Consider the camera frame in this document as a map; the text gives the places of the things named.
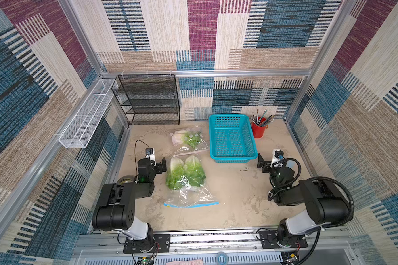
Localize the blue-zip clear bag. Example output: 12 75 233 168
164 155 219 209

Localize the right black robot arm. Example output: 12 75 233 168
255 149 355 249

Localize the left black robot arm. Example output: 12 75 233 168
92 158 171 254

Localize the left chinese cabbage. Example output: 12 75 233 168
166 157 185 190

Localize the chinese cabbage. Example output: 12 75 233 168
166 157 185 190
184 155 206 187

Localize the right chinese cabbage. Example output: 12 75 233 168
184 155 206 187

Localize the pink-zip dotted bag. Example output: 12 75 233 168
169 125 210 156

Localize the cabbage in dotted bag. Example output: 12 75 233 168
171 130 203 149

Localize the red pen cup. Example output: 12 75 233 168
251 117 268 139

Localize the grey tape roll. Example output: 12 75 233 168
117 176 136 185

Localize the teal plastic basket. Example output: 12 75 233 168
209 114 258 163

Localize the pink calculator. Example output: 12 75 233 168
166 259 204 265

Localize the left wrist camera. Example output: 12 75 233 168
145 148 156 166

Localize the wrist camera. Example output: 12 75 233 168
272 149 284 168
145 148 156 166

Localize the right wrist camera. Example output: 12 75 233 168
272 149 284 168

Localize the black wire shelf rack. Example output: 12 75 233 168
112 74 181 125

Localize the white wire mesh tray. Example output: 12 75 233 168
59 79 114 149

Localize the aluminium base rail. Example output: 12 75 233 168
70 227 365 265

